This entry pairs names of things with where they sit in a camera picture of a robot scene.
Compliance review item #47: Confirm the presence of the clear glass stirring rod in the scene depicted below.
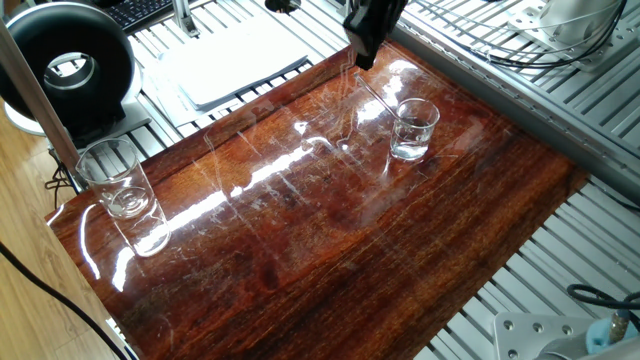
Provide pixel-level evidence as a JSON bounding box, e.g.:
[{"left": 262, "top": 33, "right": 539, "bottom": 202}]
[{"left": 353, "top": 73, "right": 416, "bottom": 134}]

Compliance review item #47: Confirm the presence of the large empty glass beaker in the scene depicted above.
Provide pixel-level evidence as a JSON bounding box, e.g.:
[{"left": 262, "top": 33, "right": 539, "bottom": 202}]
[{"left": 74, "top": 137, "right": 159, "bottom": 224}]

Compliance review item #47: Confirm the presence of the black cable bundle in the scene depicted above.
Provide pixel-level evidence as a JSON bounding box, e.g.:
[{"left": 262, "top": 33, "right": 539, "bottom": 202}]
[{"left": 407, "top": 0, "right": 629, "bottom": 70}]

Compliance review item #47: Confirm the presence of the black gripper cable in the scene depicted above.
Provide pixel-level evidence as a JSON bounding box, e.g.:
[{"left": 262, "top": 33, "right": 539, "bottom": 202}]
[{"left": 566, "top": 283, "right": 640, "bottom": 344}]

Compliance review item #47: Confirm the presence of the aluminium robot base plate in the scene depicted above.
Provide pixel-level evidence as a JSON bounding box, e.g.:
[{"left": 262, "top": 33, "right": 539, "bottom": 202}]
[{"left": 493, "top": 312, "right": 596, "bottom": 360}]

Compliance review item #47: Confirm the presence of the black keyboard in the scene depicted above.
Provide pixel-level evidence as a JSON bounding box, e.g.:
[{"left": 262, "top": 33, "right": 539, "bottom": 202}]
[{"left": 102, "top": 0, "right": 176, "bottom": 34}]

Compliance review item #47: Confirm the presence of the black power cable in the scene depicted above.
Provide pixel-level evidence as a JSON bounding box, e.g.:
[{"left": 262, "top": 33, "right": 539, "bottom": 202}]
[{"left": 0, "top": 242, "right": 131, "bottom": 360}]

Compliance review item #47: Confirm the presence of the small glass beaker with water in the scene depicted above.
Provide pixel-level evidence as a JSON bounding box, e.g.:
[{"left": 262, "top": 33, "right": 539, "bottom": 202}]
[{"left": 389, "top": 97, "right": 441, "bottom": 162}]

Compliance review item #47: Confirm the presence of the grey aluminium table beam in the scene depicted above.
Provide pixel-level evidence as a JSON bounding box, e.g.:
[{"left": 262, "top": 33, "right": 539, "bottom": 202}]
[{"left": 392, "top": 24, "right": 640, "bottom": 204}]

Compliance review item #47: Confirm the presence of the aluminium plate with holes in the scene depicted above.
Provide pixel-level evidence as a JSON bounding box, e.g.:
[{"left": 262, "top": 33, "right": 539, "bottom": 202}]
[{"left": 507, "top": 0, "right": 640, "bottom": 74}]

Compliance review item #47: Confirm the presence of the aluminium frame post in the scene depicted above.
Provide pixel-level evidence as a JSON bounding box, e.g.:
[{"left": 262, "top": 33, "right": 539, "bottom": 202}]
[{"left": 0, "top": 19, "right": 84, "bottom": 191}]

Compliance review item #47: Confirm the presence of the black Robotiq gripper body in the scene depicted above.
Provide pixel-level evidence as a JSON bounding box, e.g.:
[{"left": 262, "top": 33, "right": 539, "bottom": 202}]
[{"left": 367, "top": 0, "right": 409, "bottom": 21}]

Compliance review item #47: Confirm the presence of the black ring-shaped device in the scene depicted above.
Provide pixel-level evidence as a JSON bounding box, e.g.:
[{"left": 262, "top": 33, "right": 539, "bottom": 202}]
[{"left": 0, "top": 1, "right": 152, "bottom": 150}]

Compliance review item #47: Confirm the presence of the white paper stack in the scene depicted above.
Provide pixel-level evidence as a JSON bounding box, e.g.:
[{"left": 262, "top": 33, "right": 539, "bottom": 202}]
[{"left": 142, "top": 14, "right": 311, "bottom": 126}]

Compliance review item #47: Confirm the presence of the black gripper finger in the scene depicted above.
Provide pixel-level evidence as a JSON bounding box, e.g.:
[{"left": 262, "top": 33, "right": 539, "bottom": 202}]
[
  {"left": 342, "top": 0, "right": 376, "bottom": 57},
  {"left": 354, "top": 12, "right": 401, "bottom": 71}
]

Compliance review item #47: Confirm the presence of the white cylindrical base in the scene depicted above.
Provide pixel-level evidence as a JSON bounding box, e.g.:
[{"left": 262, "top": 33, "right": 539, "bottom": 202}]
[{"left": 539, "top": 0, "right": 624, "bottom": 46}]

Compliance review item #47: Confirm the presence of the glossy wood-grain table mat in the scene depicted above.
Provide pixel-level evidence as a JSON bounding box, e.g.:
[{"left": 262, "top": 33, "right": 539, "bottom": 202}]
[{"left": 44, "top": 29, "right": 590, "bottom": 360}]

